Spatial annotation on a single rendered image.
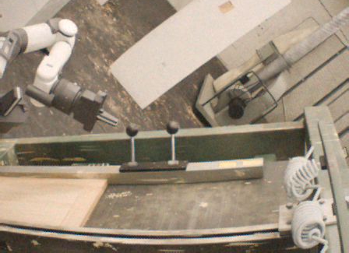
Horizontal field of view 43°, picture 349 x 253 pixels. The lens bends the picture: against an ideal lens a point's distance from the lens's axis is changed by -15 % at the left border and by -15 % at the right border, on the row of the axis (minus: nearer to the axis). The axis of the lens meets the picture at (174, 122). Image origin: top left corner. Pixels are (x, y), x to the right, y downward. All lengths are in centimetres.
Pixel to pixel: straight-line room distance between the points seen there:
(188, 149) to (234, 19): 340
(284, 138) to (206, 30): 347
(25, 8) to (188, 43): 200
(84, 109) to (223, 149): 51
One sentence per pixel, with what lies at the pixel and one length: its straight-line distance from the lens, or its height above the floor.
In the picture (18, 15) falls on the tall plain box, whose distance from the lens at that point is 393.
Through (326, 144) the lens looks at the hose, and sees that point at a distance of 97.
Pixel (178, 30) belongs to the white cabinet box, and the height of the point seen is 85.
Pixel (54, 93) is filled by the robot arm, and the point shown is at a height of 139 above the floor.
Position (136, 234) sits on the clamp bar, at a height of 150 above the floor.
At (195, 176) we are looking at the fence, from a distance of 143.
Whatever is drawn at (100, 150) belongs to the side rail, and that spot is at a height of 121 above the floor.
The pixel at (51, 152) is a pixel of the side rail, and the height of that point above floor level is 104.
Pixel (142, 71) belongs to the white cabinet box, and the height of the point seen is 28.
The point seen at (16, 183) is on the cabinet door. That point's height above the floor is 102.
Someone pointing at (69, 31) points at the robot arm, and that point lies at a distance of 159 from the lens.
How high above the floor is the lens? 207
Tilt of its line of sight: 21 degrees down
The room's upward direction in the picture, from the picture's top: 54 degrees clockwise
